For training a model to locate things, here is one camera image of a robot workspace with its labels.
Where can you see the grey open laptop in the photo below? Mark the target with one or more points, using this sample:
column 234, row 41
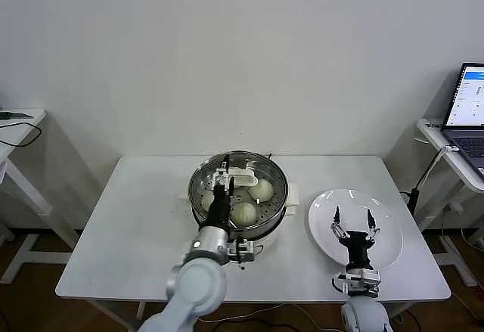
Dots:
column 469, row 94

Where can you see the white steamed baozi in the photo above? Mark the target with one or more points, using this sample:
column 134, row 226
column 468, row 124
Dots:
column 261, row 190
column 245, row 214
column 207, row 201

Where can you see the white laptop side table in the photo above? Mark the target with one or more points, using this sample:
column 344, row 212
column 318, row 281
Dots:
column 431, row 135

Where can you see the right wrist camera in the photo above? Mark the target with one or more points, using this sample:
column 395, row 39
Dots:
column 359, row 281

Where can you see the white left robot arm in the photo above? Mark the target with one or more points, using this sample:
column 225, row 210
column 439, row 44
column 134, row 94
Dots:
column 196, row 283

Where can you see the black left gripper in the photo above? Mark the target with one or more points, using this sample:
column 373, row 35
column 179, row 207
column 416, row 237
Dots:
column 219, row 211

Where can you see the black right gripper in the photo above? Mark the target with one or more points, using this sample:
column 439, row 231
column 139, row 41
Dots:
column 359, row 249

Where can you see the dark flat device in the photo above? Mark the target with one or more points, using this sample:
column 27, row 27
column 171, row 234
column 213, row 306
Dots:
column 15, row 115

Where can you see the stainless steel steamer basket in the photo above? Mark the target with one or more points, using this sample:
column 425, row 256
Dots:
column 278, row 214

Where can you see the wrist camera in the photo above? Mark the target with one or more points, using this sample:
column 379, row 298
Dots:
column 244, row 250
column 359, row 281

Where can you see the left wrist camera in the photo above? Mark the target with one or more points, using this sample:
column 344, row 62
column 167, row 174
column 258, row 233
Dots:
column 244, row 250

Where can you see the white round plate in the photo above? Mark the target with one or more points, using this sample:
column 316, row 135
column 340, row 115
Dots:
column 323, row 211

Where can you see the cream electric cooker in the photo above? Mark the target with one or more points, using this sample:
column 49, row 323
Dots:
column 268, row 243

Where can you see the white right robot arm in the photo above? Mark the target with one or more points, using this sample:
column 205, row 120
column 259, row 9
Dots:
column 365, row 313

